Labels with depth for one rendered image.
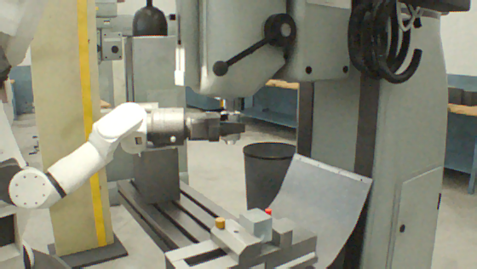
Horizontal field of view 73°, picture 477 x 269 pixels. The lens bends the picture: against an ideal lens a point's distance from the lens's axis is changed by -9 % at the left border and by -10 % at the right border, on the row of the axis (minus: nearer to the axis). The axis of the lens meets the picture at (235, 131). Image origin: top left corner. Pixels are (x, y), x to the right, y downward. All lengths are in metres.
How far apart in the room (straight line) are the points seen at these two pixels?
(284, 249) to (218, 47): 0.47
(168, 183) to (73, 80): 1.38
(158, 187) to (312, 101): 0.58
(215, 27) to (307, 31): 0.21
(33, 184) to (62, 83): 1.74
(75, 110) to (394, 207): 1.99
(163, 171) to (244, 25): 0.64
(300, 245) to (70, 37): 1.97
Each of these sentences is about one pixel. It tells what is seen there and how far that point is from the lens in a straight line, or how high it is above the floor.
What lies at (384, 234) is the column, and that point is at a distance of 1.12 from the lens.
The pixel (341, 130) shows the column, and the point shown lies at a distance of 1.08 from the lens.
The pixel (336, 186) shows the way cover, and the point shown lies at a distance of 1.10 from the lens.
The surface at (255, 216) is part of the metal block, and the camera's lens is 0.82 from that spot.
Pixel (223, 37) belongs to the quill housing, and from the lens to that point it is 0.72.
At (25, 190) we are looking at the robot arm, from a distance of 0.74.
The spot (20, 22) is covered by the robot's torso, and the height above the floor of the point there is 1.48.
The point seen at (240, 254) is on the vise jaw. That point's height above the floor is 1.00.
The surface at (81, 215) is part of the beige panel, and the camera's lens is 2.67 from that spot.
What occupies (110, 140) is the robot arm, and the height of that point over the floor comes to 1.23.
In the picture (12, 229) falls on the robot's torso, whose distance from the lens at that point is 1.38.
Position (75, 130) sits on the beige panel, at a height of 0.92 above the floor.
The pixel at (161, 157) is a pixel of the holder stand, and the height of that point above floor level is 1.07.
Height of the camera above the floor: 1.41
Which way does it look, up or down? 13 degrees down
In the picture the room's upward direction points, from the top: straight up
